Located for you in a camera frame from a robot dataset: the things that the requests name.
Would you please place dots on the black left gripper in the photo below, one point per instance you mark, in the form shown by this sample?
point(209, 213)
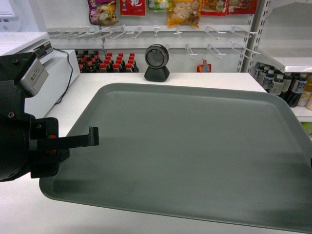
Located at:
point(30, 145)

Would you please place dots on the grey silver tray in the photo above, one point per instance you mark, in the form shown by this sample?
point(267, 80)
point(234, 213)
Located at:
point(218, 155)

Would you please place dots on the white cash register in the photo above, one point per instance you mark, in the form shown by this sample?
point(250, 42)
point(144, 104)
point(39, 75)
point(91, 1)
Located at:
point(18, 50)

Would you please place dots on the black barcode scanner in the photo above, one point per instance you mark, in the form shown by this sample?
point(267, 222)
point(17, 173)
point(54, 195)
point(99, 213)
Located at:
point(156, 57)

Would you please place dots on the purple snack bag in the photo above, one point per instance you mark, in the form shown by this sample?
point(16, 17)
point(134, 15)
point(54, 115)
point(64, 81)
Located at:
point(102, 12)

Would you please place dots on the red snack pouch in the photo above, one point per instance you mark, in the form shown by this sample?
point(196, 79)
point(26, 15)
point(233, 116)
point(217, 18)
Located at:
point(204, 67)

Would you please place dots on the red snack bag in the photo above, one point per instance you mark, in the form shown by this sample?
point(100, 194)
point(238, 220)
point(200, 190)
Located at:
point(132, 8)

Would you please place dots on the yellow snack bag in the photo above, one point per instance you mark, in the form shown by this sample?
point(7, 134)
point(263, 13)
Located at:
point(184, 12)

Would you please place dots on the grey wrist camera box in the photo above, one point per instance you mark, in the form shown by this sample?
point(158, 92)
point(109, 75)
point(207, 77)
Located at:
point(34, 78)

